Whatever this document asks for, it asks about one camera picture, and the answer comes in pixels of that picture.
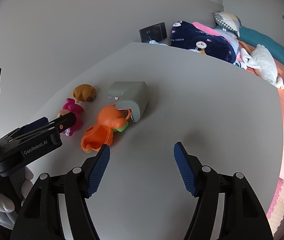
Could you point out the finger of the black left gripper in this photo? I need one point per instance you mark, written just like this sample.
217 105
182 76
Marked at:
65 122

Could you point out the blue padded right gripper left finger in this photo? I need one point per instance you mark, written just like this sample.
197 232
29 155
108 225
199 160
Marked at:
79 185

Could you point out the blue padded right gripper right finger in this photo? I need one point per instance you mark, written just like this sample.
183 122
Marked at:
204 184

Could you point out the orange plastic toy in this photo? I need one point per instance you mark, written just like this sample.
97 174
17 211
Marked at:
109 120

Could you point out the grey foam piece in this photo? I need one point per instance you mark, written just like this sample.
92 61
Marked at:
130 95

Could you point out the brown plush toy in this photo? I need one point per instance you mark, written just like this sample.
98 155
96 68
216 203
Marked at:
84 93

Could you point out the white glove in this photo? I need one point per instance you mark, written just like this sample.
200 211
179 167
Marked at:
7 206

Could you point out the pastel foam floor mat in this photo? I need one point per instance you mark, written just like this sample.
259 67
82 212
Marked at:
275 214

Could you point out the white baby cloth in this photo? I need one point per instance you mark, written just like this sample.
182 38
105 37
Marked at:
155 42

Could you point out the white goose plush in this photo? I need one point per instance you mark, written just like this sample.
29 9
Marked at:
261 60

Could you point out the light blue quilted cloth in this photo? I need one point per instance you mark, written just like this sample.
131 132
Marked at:
232 38

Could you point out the navy rabbit blanket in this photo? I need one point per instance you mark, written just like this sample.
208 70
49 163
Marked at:
185 36

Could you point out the pink folded cloth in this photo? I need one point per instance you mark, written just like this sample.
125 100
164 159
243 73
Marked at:
205 29

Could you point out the teal pillow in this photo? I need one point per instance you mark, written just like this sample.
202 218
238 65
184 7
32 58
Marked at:
253 37

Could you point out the patterned grey pillow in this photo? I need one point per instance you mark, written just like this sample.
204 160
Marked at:
228 21

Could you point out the black wall switch panel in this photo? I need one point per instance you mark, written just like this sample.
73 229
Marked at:
155 32

